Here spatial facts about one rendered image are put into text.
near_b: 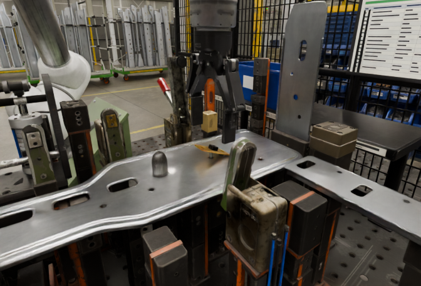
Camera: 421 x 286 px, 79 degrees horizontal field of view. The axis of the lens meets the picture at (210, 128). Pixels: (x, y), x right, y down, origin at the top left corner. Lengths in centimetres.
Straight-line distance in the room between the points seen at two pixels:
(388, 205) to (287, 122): 34
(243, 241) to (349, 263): 45
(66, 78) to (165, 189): 79
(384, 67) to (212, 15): 58
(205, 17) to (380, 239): 79
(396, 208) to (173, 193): 38
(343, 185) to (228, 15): 38
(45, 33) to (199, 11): 67
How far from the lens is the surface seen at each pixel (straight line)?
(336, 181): 56
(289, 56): 73
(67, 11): 779
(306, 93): 70
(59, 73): 117
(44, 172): 62
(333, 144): 65
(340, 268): 82
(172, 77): 66
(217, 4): 49
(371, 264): 87
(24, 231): 48
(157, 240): 41
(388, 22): 92
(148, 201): 47
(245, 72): 99
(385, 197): 56
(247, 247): 44
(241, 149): 38
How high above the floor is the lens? 127
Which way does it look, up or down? 20 degrees down
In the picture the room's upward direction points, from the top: straight up
